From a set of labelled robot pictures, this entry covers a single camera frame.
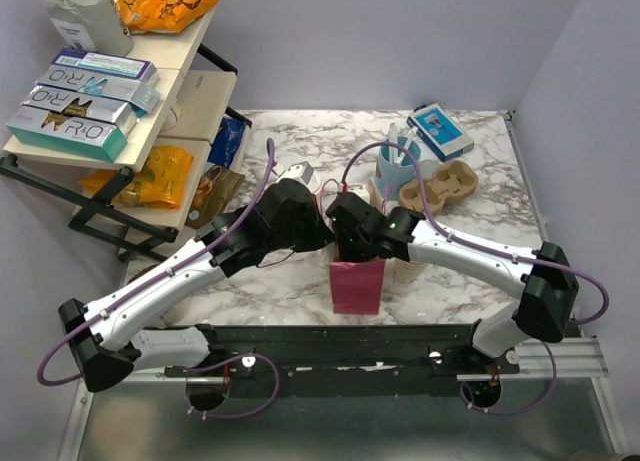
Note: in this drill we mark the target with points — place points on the stack of cardboard carriers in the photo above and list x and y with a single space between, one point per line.
450 183

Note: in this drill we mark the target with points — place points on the blue white razor box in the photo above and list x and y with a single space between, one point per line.
440 133

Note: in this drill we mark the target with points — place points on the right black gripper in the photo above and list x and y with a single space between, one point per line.
347 255

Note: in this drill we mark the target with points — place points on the black beige shelf rack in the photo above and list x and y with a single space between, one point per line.
185 65

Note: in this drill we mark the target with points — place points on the brown pink paper bag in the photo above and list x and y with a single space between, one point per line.
355 288

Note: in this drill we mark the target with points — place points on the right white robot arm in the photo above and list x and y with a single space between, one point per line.
544 291

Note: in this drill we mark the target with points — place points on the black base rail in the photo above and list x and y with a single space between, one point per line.
345 361

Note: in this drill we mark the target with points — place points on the white paper coffee cup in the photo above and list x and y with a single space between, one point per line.
315 184

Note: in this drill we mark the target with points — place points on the silver R&O box middle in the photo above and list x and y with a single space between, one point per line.
74 104

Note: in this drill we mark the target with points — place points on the teal R&O box front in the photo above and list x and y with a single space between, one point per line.
73 135

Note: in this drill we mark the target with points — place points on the orange snack bag lower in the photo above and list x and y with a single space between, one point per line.
160 183

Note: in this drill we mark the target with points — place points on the light blue utensil cup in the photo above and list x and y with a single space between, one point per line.
394 169

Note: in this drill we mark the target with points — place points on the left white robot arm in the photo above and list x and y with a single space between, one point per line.
108 337

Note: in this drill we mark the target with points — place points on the grey coffee bag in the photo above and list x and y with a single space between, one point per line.
90 25

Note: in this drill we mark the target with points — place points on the white sachet stick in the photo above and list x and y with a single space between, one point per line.
407 145
395 141

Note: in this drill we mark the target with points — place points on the orange snack bag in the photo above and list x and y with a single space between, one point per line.
162 16
160 183

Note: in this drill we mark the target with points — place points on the brown snack bag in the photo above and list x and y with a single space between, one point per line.
216 187

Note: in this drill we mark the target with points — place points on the silver r&o box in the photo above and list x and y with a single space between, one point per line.
74 104
139 95

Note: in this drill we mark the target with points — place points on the blue snack bag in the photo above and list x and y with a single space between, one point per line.
227 147

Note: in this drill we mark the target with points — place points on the silver R&O box upper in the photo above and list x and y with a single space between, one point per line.
139 95

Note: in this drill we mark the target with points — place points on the stack of paper cups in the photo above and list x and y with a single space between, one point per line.
408 271

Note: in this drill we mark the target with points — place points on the purple white box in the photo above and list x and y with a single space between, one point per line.
140 70

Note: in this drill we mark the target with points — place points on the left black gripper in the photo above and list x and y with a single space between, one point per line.
320 234

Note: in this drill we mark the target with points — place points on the orange snack bag top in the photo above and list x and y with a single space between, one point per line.
162 16

